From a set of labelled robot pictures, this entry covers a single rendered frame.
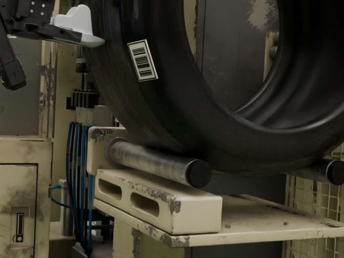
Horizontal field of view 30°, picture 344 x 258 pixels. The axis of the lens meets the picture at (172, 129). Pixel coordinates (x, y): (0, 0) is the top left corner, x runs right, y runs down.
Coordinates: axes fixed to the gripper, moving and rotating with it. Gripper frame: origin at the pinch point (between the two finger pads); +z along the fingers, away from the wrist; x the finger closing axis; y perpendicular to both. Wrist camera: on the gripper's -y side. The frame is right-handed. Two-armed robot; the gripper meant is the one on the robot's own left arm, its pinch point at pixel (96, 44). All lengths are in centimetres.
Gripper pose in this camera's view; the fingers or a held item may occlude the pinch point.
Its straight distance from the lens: 103.4
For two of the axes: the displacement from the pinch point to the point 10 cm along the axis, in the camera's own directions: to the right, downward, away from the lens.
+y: 1.6, -9.9, 0.0
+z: 8.8, 1.4, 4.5
